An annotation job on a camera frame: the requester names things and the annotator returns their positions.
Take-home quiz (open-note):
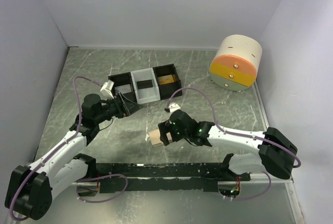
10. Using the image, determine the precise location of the white card in bin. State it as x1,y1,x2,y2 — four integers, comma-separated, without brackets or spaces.
115,84,132,94

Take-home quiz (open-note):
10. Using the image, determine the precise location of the black tray bin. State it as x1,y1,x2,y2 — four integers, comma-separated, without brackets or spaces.
153,64,182,100
108,72,137,102

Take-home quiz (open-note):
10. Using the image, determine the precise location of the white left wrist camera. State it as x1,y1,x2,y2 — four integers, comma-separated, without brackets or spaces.
100,80,114,99

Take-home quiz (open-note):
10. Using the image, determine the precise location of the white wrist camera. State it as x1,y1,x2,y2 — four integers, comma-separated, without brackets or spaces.
100,80,114,99
168,103,181,114

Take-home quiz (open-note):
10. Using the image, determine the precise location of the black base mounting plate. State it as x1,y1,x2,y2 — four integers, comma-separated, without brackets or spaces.
75,153,252,193

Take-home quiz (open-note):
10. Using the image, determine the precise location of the cream round drawer cabinet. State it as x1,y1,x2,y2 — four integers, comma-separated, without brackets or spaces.
209,34,262,91

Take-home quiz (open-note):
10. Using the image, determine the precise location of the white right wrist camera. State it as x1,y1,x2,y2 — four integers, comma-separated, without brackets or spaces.
168,103,181,114

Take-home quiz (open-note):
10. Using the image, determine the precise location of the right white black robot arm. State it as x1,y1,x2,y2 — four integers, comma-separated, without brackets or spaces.
158,109,301,181

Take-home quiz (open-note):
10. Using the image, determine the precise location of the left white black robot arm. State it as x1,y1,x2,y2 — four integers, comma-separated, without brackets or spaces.
5,93,142,221

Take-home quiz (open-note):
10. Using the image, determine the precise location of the beige leather card holder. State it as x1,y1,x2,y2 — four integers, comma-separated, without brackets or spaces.
148,129,165,147

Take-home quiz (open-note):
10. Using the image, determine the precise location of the white middle tray bin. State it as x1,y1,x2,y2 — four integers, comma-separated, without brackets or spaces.
131,68,160,104

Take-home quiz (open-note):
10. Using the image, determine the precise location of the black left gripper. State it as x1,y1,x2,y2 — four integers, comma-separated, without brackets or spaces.
94,92,142,124

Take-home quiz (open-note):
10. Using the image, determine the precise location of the black right tray bin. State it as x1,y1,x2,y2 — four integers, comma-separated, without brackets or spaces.
153,64,182,100

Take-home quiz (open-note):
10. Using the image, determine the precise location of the black card in bin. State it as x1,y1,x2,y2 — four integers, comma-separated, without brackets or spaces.
136,80,153,90

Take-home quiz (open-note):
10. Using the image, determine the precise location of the gold card in bin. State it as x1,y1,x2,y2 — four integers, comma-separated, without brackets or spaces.
158,74,175,85

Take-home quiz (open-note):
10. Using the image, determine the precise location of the black left tray bin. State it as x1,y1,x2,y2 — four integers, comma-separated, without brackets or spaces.
108,72,137,102

